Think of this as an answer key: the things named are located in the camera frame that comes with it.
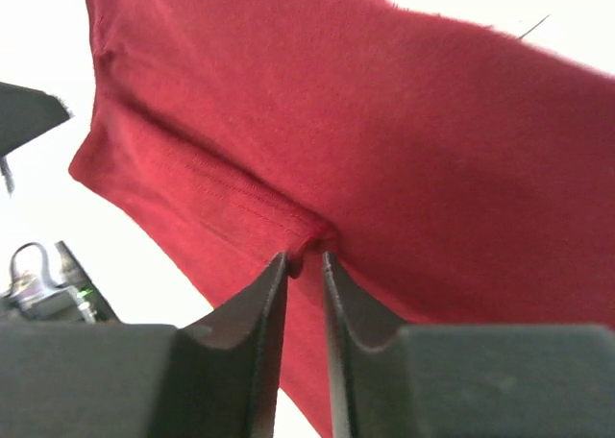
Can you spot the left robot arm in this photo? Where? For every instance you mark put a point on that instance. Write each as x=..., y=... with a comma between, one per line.
x=37, y=290

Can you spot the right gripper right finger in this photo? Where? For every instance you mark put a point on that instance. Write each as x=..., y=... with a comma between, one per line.
x=370, y=387

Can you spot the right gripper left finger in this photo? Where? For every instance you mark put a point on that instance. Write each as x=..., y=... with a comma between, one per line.
x=223, y=374

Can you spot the dark red t-shirt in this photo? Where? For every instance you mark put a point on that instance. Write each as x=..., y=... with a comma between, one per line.
x=461, y=175

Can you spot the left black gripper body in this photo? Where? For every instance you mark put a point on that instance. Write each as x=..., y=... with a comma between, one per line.
x=26, y=114

